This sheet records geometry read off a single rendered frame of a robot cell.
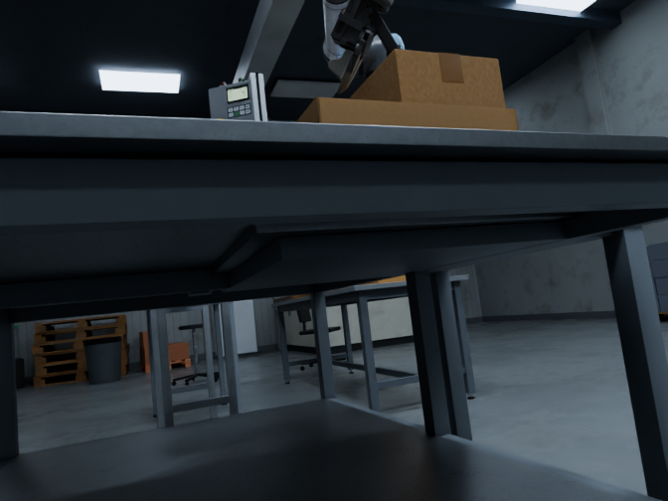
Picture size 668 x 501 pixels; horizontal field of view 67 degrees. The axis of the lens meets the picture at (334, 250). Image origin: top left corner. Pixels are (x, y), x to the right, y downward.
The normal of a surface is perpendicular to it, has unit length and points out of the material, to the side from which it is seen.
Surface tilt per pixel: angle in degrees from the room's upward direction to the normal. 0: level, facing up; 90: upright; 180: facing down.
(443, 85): 90
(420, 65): 90
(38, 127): 90
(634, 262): 90
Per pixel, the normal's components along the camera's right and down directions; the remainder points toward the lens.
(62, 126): 0.37, -0.15
